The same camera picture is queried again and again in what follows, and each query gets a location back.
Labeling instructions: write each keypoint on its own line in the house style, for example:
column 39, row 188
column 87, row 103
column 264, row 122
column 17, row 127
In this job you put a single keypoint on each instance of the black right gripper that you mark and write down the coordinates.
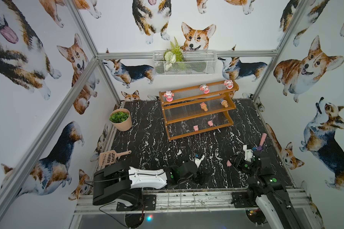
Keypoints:
column 237, row 162

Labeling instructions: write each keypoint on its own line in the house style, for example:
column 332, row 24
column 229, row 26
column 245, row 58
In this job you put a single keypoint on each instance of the white wire wall basket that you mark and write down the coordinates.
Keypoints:
column 196, row 62

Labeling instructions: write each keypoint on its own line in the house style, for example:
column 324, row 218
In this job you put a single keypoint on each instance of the purple spatula with pink handle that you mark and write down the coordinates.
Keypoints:
column 262, row 140

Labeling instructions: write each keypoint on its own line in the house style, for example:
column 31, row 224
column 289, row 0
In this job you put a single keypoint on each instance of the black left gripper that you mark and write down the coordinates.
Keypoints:
column 195, row 165

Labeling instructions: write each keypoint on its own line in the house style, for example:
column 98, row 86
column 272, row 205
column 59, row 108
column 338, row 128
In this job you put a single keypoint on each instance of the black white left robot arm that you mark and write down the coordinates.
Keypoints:
column 123, row 184

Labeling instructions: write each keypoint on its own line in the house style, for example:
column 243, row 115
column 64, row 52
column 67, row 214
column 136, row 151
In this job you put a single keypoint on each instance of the pink pot with green succulent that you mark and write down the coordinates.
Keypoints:
column 121, row 119

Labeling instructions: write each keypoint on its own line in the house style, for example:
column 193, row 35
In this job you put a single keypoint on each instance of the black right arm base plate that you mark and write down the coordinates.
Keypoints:
column 243, row 200

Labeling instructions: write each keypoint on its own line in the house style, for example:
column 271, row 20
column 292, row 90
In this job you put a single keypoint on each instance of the orange wooden two-tier shelf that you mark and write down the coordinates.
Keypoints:
column 184, row 111

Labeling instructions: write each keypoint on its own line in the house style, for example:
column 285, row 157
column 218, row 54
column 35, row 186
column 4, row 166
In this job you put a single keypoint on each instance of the beige slotted scoop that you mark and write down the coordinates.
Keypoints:
column 110, row 157

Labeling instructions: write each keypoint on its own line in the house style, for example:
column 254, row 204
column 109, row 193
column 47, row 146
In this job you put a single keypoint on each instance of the pink ice cream cone toy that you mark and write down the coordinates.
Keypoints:
column 204, row 106

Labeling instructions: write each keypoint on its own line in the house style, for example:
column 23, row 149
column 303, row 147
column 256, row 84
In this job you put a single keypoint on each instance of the blue pink ice cream toy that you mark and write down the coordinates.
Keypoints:
column 224, row 103

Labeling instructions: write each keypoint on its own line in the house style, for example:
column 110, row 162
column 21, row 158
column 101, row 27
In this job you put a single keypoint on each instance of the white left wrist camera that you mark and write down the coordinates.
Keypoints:
column 198, row 160

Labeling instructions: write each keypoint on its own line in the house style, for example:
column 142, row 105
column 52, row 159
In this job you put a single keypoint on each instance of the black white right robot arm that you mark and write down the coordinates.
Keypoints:
column 266, row 192

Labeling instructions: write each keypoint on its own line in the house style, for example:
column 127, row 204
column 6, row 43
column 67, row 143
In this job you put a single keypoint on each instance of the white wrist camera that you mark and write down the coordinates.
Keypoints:
column 198, row 160
column 248, row 153

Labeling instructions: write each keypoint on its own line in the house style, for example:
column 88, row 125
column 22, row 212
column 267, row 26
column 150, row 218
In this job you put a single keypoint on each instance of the pink hooded bunny doll figure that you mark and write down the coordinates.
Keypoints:
column 168, row 95

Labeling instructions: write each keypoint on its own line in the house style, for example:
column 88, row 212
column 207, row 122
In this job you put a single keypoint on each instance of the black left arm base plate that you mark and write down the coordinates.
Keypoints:
column 145, row 202

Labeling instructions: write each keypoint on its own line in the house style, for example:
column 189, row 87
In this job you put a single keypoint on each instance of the pink white bunny doll figure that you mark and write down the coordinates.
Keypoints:
column 229, row 84

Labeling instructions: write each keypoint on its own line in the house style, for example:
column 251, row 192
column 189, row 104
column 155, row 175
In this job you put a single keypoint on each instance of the artificial fern with white flowers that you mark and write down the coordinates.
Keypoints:
column 173, row 57

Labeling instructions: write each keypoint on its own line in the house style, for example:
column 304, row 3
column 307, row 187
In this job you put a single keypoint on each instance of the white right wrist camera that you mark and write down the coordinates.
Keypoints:
column 248, row 153

